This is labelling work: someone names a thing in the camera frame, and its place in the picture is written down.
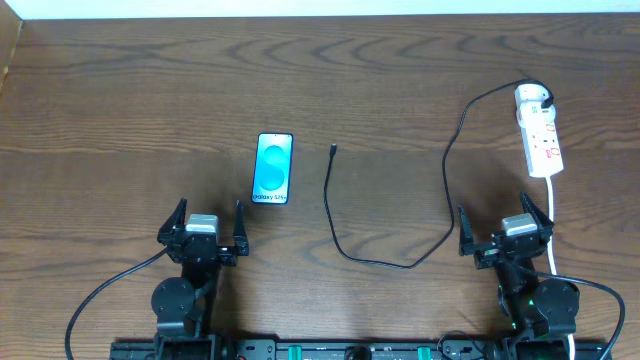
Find blue screen Galaxy smartphone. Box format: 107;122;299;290
251;133;294;205

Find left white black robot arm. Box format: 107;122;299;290
151;199;249;359

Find white charger plug adapter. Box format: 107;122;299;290
514;82;556;128

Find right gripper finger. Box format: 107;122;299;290
458;206;475;256
520;192;554;235

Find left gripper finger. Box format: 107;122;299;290
157;198;187;245
233;200;249;256

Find white power strip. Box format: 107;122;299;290
519;120;564;178

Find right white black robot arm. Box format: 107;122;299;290
458;193;580;359

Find black USB charging cable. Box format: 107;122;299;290
322;77;555;270

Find white power strip cord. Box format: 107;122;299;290
544;174;577;360

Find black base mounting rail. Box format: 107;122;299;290
109;338;612;360

